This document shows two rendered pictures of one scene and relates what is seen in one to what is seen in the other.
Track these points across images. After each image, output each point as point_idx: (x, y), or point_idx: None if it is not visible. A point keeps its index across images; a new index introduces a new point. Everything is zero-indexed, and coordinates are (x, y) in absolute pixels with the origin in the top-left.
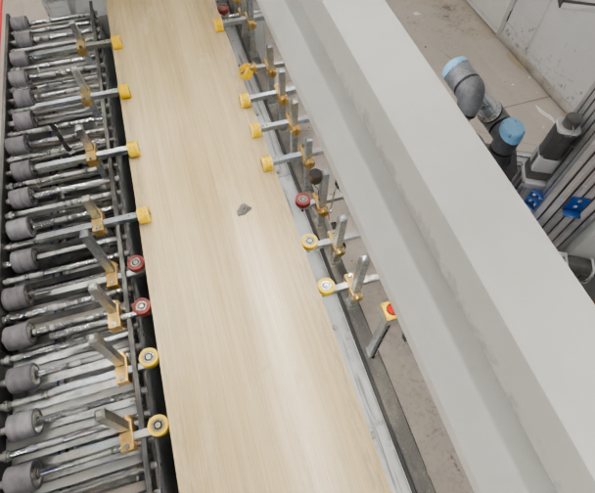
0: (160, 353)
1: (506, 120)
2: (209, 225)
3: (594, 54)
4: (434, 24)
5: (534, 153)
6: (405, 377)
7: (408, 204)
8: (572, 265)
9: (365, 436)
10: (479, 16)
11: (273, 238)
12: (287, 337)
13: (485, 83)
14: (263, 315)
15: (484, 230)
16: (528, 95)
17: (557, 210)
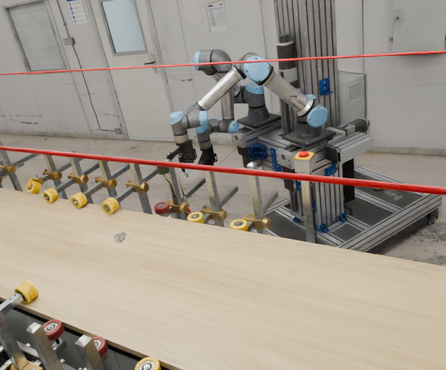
0: (155, 356)
1: (246, 85)
2: (100, 262)
3: (243, 104)
4: (133, 157)
5: (279, 75)
6: None
7: None
8: (354, 124)
9: (380, 258)
10: (158, 141)
11: (165, 233)
12: (251, 263)
13: (197, 160)
14: (216, 267)
15: None
16: (227, 151)
17: (318, 98)
